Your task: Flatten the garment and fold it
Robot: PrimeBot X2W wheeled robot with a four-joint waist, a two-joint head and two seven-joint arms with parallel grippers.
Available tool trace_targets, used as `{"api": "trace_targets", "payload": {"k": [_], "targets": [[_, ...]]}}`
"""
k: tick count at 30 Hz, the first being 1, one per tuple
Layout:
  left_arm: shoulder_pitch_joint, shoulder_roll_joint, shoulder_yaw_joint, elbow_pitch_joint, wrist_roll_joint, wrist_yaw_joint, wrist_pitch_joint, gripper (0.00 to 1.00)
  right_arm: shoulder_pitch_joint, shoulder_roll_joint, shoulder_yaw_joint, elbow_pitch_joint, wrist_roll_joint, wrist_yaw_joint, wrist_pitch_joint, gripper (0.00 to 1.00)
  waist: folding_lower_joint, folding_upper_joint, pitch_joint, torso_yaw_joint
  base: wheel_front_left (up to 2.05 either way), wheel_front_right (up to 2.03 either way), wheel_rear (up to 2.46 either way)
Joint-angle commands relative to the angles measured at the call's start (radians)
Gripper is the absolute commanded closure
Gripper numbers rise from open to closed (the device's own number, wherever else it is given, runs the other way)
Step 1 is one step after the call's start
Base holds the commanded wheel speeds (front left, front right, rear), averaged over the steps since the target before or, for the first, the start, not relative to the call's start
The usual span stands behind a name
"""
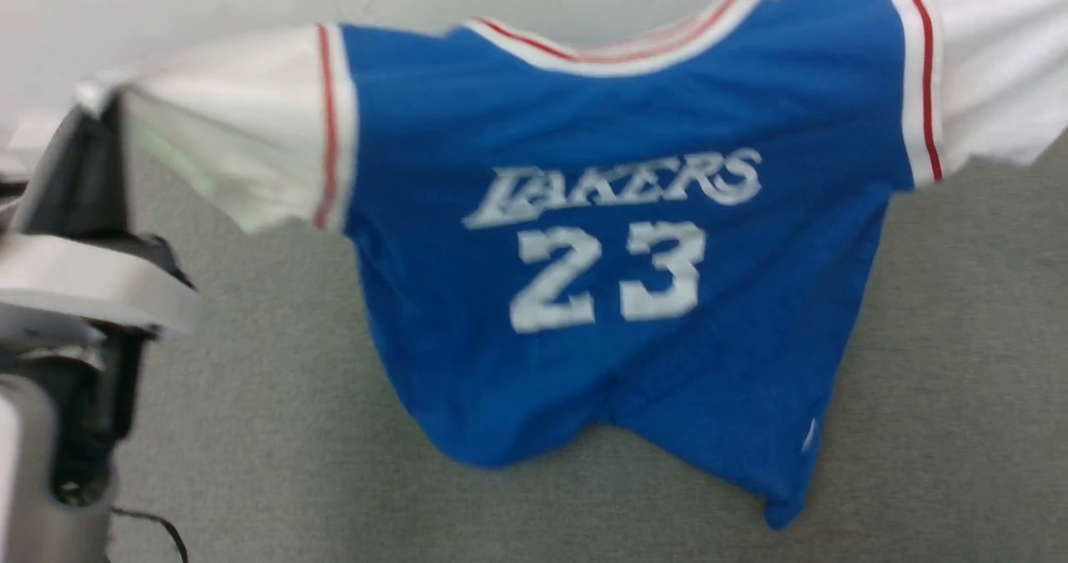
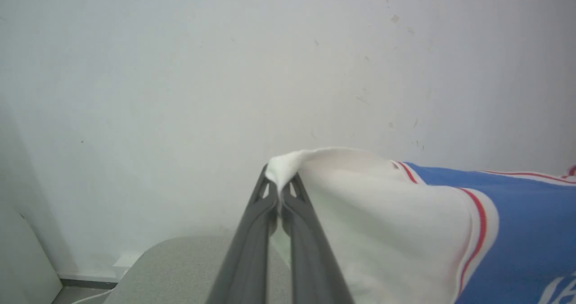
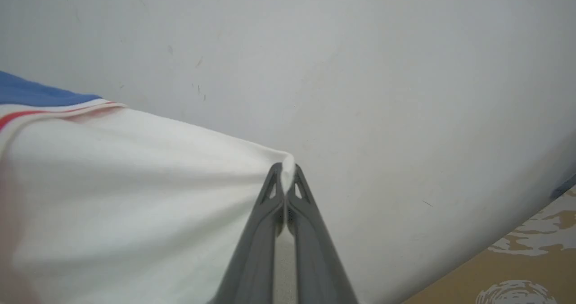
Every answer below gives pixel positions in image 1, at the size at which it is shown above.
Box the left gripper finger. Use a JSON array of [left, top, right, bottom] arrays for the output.
[[13, 104, 80, 234], [58, 96, 130, 239]]

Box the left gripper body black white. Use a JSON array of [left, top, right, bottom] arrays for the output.
[[0, 234, 201, 480]]

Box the blue white basketball jersey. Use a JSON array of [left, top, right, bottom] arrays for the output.
[[75, 0, 1068, 530]]

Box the grey fabric sofa cushion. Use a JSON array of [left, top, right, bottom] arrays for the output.
[[108, 129, 1068, 563]]

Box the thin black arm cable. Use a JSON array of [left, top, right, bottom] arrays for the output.
[[113, 508, 189, 563]]

